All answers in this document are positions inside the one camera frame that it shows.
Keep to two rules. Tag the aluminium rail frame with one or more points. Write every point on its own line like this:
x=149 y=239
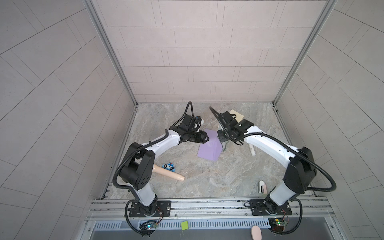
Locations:
x=214 y=208

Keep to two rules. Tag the purple paper sheet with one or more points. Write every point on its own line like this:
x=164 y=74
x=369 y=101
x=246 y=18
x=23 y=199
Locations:
x=212 y=149

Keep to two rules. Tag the blue toy car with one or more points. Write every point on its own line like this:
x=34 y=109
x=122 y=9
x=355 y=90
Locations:
x=169 y=167

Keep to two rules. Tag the pink oval eraser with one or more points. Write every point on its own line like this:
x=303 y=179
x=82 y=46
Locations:
x=256 y=233

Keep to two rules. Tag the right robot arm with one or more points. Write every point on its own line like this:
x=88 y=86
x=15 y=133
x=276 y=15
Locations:
x=299 y=163

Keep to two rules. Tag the circuit board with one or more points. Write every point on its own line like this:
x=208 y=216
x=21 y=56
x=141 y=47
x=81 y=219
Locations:
x=278 y=225
x=149 y=226

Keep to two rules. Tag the white pink stapler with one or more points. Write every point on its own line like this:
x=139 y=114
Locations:
x=263 y=188

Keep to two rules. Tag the white glue stick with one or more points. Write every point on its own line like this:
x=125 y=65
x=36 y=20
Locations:
x=253 y=153

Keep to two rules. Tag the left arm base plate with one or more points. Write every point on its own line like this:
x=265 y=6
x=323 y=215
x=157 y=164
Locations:
x=155 y=210

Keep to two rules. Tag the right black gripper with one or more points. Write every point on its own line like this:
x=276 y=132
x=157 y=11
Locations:
x=219 y=135

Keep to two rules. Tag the beige wooden rolling pin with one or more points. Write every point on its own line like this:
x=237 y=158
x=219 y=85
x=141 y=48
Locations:
x=167 y=173

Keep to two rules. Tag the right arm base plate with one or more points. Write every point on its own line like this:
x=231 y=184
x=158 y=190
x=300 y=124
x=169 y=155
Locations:
x=268 y=208

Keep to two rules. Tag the left circuit board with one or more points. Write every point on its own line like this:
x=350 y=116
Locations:
x=149 y=226

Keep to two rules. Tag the yellow envelope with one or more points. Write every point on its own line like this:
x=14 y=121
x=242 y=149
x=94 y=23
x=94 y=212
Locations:
x=239 y=116

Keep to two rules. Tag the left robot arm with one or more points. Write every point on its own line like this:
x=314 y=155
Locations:
x=135 y=170

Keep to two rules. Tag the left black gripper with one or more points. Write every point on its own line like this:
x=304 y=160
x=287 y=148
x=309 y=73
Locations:
x=200 y=137

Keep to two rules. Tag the floral green card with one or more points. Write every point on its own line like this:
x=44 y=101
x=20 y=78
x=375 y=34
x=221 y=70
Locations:
x=224 y=144

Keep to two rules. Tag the green sticky note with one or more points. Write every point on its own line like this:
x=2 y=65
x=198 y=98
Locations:
x=184 y=225

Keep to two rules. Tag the right circuit board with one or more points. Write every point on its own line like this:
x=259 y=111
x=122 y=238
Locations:
x=278 y=225

